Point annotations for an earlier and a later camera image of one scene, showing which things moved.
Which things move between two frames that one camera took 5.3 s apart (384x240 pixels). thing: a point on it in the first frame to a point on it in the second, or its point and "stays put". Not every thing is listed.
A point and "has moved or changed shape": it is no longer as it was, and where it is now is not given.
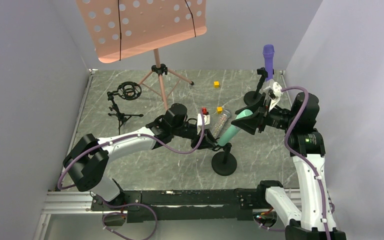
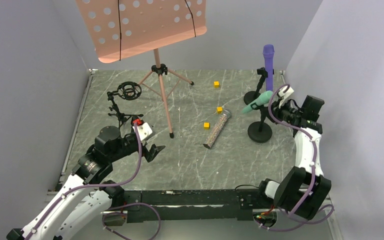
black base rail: [188, 205] stays put
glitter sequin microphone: [222, 119] stays put
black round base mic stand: [223, 163] has moved or changed shape
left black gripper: [198, 139] to [144, 149]
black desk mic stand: [250, 97] stays put
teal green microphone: [232, 129] has moved or changed shape
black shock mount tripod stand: [128, 90] stays put
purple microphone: [268, 50] stays put
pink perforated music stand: [119, 28] stays put
